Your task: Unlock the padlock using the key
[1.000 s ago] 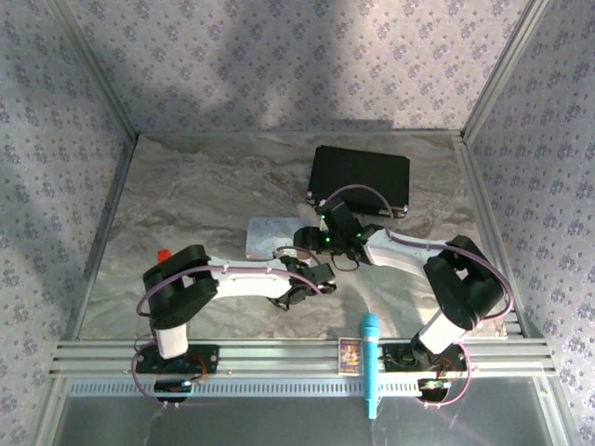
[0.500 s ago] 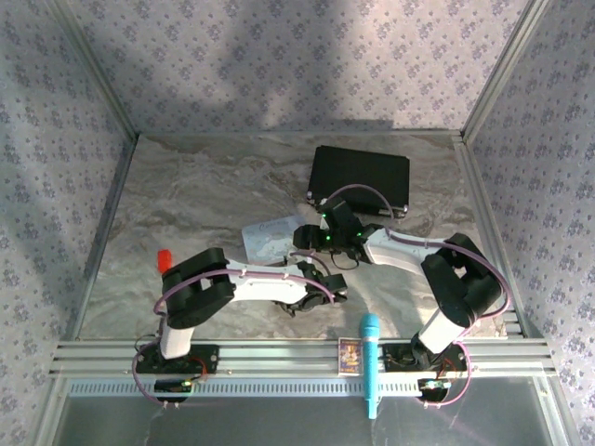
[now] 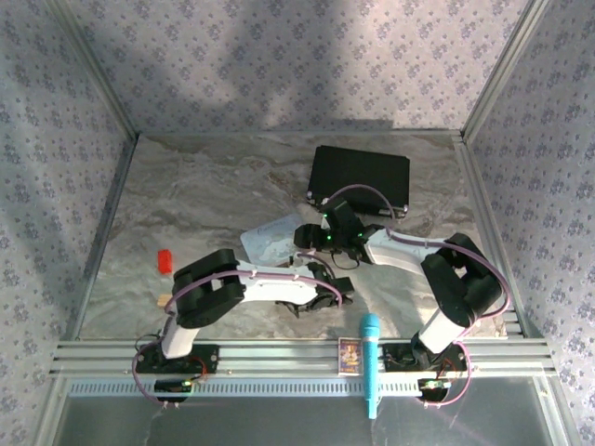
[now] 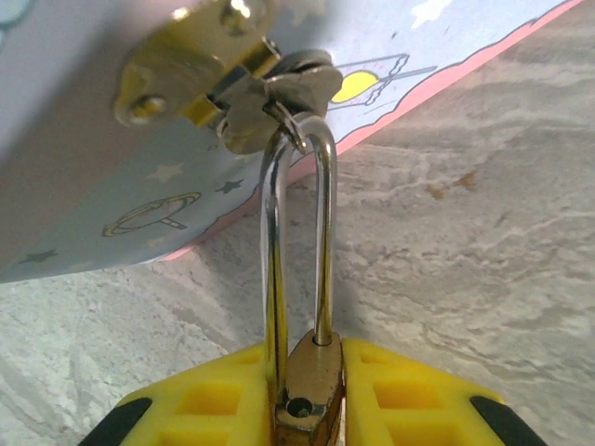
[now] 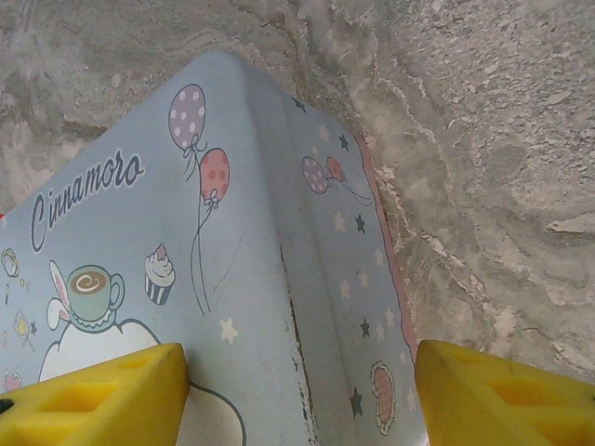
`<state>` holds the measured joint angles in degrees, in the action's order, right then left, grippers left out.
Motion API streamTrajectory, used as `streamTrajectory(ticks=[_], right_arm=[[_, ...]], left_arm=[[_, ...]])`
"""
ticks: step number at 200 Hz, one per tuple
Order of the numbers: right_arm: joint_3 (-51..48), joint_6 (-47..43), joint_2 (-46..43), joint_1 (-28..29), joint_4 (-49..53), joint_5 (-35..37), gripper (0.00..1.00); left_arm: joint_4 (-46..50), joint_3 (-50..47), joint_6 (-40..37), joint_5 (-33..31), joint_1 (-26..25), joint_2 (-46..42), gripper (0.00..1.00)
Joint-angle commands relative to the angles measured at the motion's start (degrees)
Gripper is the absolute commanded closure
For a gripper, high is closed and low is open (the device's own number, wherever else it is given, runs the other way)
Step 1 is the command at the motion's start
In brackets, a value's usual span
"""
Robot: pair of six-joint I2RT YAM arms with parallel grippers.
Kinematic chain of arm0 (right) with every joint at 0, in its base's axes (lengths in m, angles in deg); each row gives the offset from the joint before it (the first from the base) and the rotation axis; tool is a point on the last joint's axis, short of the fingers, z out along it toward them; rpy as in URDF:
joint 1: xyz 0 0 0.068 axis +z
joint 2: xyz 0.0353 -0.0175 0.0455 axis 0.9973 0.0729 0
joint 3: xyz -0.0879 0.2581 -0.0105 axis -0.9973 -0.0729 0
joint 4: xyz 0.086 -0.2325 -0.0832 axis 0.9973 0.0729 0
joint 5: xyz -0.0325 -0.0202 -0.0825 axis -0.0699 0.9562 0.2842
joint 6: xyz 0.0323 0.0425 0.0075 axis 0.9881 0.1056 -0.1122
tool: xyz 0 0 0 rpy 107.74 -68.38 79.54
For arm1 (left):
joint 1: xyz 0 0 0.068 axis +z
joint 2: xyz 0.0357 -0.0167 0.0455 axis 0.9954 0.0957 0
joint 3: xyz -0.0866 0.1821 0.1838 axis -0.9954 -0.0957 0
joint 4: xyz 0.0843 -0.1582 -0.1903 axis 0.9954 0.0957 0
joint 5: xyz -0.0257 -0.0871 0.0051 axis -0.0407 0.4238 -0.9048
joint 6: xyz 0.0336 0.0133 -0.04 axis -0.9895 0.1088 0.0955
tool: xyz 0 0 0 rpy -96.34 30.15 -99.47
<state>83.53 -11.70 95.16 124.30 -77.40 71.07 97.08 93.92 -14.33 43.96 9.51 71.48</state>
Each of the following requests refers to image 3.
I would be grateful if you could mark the blue toy microphone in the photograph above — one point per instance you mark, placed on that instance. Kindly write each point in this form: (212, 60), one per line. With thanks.
(370, 353)

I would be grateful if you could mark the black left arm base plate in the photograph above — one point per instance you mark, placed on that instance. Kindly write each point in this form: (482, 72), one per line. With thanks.
(209, 355)

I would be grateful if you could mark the red plastic block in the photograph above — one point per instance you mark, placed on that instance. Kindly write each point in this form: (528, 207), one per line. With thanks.
(165, 262)

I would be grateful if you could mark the aluminium mounting rail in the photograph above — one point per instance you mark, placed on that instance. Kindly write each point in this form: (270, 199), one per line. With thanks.
(279, 358)

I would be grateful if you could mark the right controller board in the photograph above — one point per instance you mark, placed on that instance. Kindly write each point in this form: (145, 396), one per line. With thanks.
(434, 386)

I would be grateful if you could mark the sheet metal shelf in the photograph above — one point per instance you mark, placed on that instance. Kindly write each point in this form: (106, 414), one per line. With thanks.
(297, 425)

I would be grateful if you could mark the controller board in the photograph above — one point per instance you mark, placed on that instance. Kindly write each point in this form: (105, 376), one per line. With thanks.
(434, 386)
(173, 386)

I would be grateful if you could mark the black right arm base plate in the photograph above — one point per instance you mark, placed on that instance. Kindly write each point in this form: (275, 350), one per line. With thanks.
(395, 358)

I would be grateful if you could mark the small picture card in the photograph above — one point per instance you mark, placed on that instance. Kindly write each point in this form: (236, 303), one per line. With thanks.
(349, 357)

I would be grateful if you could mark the aluminium side rail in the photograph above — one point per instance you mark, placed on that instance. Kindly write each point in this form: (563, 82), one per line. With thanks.
(488, 209)
(109, 223)

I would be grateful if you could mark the left controller board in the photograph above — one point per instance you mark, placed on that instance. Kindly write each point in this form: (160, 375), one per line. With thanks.
(173, 386)

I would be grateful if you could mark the small wooden block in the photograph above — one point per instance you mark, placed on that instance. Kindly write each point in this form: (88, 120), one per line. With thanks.
(163, 301)

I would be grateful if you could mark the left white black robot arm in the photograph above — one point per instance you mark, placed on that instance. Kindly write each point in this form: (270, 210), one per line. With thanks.
(279, 288)

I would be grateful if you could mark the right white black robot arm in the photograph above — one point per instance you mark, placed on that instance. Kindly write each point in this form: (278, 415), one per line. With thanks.
(400, 251)

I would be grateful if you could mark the aluminium frame post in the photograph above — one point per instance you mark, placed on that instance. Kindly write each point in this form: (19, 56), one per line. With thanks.
(506, 65)
(93, 65)

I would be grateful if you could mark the black hard case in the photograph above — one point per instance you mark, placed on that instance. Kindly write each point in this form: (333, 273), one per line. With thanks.
(362, 172)

